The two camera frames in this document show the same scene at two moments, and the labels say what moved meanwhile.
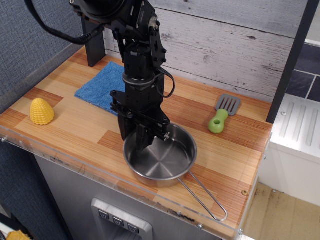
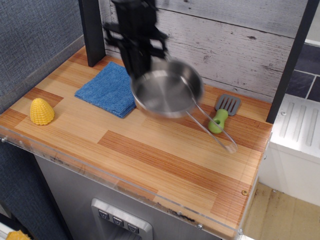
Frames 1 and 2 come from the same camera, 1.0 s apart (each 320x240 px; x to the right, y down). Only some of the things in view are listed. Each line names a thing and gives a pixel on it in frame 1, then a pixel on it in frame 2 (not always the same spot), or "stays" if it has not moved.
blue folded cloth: [97, 91] stays
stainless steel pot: [165, 163] → [171, 89]
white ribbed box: [291, 162] stays
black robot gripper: [143, 101] → [137, 27]
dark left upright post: [95, 49] stays
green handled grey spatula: [226, 104] stays
